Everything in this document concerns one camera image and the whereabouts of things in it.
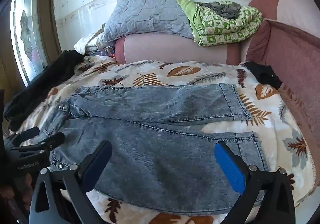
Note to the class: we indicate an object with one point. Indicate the white cloth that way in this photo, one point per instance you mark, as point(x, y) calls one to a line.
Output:
point(86, 43)

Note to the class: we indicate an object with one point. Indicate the patterned glass window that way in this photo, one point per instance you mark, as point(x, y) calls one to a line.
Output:
point(28, 29)

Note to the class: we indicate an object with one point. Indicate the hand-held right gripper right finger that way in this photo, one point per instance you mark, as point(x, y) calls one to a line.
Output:
point(228, 164)

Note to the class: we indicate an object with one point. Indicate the green patterned quilt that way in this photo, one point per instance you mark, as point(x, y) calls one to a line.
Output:
point(225, 30)

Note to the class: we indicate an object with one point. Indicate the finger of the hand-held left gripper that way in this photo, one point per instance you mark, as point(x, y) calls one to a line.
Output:
point(47, 141)
point(26, 134)

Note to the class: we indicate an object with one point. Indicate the small black cloth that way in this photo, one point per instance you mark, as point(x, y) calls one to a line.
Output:
point(265, 74)

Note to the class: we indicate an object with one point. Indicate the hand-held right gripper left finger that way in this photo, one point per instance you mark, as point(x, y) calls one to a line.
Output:
point(99, 161)

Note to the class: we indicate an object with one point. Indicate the dark grey crumpled cloth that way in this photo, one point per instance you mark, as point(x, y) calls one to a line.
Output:
point(221, 9)

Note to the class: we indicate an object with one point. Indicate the grey denim pants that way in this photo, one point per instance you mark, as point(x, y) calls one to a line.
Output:
point(155, 154)

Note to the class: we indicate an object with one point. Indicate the grey quilted blanket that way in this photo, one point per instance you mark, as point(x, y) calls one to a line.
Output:
point(150, 16)

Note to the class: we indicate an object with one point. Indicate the pink bolster cushion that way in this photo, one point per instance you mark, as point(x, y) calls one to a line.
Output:
point(170, 48)

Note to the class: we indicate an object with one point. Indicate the leaf print blanket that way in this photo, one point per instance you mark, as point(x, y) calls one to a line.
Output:
point(272, 119)

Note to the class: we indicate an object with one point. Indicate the black jacket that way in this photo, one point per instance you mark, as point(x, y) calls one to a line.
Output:
point(47, 76)

